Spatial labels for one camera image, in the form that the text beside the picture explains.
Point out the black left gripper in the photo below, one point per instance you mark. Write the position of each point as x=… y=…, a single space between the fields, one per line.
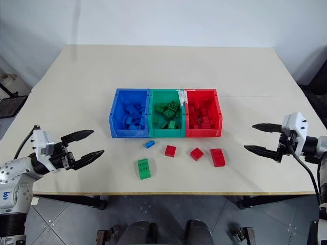
x=61 y=159

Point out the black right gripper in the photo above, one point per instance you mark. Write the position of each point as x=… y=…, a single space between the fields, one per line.
x=284 y=148

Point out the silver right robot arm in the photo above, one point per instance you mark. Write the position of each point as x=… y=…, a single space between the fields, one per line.
x=322 y=163

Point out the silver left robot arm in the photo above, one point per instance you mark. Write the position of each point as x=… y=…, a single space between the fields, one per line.
x=15 y=183

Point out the blue plastic bin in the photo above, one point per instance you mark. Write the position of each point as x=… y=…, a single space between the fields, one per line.
x=116 y=112

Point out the blue toy brick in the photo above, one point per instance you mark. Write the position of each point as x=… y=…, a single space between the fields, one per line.
x=131 y=109
x=141 y=121
x=128 y=120
x=134 y=126

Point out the large red curved brick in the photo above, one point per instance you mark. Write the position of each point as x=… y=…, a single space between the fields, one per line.
x=217 y=157

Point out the red plastic bin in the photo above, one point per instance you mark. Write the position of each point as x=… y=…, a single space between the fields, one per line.
x=217 y=114

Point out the black table leg bar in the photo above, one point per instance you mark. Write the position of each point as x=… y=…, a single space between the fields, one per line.
x=76 y=200
x=270 y=200

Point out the large green curved brick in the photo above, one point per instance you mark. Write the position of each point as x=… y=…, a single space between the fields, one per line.
x=143 y=169

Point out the small blue sloped brick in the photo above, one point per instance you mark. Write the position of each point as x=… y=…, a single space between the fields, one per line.
x=149 y=145

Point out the red square brick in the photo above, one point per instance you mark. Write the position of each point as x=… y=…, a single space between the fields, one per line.
x=170 y=151
x=196 y=154

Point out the green plastic bin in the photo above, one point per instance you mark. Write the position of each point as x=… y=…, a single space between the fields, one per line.
x=155 y=132

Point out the green toy brick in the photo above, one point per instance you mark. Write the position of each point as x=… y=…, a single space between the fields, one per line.
x=168 y=114
x=164 y=125
x=158 y=108
x=172 y=124

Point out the black floor mat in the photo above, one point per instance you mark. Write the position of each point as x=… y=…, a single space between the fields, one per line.
x=10 y=107

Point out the white round stand base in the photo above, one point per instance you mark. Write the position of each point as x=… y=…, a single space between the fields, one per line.
x=10 y=83

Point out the green brick with round hole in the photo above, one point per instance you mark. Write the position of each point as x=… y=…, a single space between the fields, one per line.
x=173 y=106

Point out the dark rounded shape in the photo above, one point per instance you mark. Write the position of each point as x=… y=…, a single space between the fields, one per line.
x=139 y=233
x=199 y=233

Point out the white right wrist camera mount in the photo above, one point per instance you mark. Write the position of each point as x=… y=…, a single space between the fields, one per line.
x=296 y=125

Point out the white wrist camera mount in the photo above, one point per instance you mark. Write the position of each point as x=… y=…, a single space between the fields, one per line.
x=296 y=125
x=42 y=144

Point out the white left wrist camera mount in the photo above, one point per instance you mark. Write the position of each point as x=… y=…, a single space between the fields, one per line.
x=42 y=144

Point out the dark equipment frame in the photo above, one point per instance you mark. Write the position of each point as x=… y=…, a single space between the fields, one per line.
x=316 y=76

